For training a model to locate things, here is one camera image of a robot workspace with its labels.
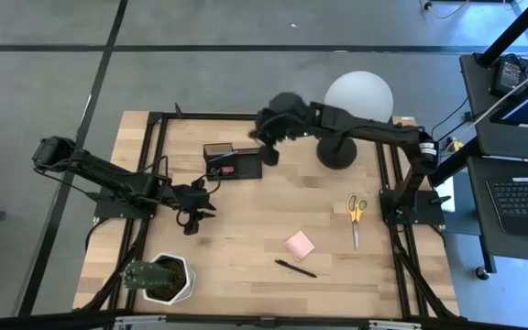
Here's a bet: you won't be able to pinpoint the white globe table lamp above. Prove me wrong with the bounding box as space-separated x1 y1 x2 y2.
315 70 395 171

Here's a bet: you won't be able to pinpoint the yellow handled scissors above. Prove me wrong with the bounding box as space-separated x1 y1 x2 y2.
346 193 369 252

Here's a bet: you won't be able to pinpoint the black diagonal post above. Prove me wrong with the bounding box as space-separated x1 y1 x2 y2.
474 0 528 69

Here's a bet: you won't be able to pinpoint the black keyboard desk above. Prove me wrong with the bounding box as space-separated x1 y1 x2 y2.
465 155 528 265

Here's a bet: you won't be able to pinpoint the black aluminium table frame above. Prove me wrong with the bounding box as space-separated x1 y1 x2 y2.
73 103 460 322

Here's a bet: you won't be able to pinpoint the black mesh desk organizer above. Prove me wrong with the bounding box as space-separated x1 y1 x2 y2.
202 142 264 182

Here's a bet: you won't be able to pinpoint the black keyboard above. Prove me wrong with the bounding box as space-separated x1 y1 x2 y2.
485 176 528 240

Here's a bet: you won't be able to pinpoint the white hexagonal plant pot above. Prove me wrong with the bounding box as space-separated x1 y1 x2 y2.
141 251 198 306

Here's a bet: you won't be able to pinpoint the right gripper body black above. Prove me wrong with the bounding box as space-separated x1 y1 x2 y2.
255 91 324 147

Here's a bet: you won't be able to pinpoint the green cactus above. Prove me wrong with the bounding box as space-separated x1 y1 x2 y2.
121 259 178 292

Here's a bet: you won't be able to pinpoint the black and silver beam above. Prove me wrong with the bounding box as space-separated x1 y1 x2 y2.
0 309 528 330

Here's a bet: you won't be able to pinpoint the black pen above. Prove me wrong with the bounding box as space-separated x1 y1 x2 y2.
273 258 319 280

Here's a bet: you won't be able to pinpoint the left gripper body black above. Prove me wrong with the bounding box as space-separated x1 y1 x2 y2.
170 179 206 219

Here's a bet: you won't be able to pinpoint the black power adapter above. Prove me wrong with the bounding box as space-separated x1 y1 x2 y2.
489 54 528 98

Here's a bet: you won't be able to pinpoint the black side desk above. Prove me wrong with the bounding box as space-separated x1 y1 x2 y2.
457 51 528 162

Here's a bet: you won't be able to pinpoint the yellow floor cable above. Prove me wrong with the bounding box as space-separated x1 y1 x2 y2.
421 0 472 20

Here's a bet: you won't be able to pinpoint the pale pink sticky note pad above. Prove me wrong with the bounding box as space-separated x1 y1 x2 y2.
283 229 316 262

